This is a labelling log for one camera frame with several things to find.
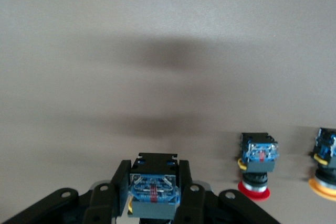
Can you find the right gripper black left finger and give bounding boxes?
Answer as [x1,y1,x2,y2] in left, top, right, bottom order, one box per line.
[0,159,131,224]

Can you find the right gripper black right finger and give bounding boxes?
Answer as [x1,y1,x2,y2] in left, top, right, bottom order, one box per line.
[173,159,280,224]

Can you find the black push button blue contacts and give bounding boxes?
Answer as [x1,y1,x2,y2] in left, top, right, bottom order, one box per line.
[127,152,182,224]

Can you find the red push button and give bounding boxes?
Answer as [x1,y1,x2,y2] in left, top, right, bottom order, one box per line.
[237,132,279,202]

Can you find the orange push button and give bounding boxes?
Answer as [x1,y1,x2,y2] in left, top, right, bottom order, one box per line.
[308,127,336,204]

